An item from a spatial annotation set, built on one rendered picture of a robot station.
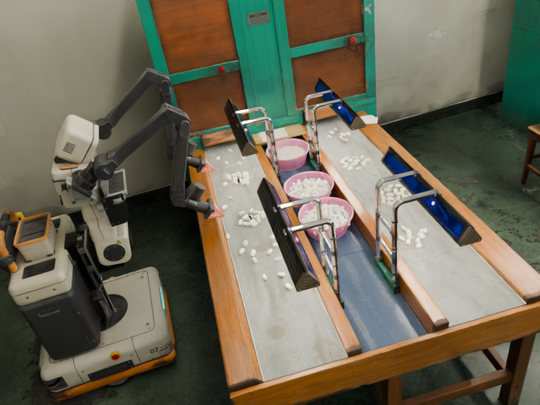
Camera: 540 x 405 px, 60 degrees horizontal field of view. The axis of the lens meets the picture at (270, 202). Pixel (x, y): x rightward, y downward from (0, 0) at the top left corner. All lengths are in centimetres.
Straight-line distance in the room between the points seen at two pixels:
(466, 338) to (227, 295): 91
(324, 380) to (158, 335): 113
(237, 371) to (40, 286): 107
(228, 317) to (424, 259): 84
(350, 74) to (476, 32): 189
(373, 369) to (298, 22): 202
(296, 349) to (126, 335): 117
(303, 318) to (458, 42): 342
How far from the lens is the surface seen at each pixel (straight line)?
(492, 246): 213
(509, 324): 195
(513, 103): 476
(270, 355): 176
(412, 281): 193
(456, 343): 188
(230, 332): 182
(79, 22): 368
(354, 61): 318
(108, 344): 268
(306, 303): 190
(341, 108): 255
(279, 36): 297
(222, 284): 201
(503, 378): 236
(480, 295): 195
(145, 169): 405
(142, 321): 270
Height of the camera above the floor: 212
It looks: 34 degrees down
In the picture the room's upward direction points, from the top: 10 degrees counter-clockwise
